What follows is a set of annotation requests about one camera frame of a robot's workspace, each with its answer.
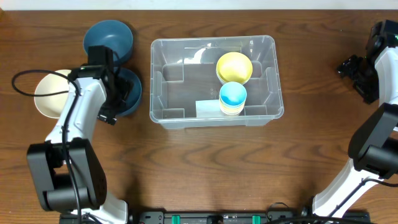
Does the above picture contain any small yellow bowl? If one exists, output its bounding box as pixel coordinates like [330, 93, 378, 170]
[216, 52, 253, 85]

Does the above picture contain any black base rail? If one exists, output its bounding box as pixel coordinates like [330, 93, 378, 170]
[59, 210, 371, 224]

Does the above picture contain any light blue cup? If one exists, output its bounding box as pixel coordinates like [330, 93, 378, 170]
[220, 82, 247, 106]

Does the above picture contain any large cream bowl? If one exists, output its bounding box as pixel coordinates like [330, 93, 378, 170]
[34, 69, 72, 119]

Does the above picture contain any left black cable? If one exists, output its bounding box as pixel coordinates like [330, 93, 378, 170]
[11, 69, 85, 224]

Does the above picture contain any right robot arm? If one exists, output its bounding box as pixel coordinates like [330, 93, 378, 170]
[312, 47, 397, 218]

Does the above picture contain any small white bowl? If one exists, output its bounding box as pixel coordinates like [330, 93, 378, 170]
[218, 77, 228, 85]

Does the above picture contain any cream cup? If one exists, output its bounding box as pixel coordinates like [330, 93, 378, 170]
[221, 110, 243, 116]

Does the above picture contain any blue bowl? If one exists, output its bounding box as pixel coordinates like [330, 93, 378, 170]
[114, 67, 142, 116]
[83, 20, 134, 65]

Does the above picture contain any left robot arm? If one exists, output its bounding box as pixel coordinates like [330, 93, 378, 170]
[27, 65, 129, 223]

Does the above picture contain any black cable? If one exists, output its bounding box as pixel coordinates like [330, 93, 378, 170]
[266, 177, 398, 224]
[11, 69, 85, 224]

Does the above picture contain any right black cable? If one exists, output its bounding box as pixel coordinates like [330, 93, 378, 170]
[266, 177, 398, 224]

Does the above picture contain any yellow cup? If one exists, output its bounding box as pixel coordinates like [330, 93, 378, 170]
[220, 101, 244, 113]

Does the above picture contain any clear plastic storage container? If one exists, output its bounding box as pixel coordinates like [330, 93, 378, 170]
[149, 35, 284, 129]

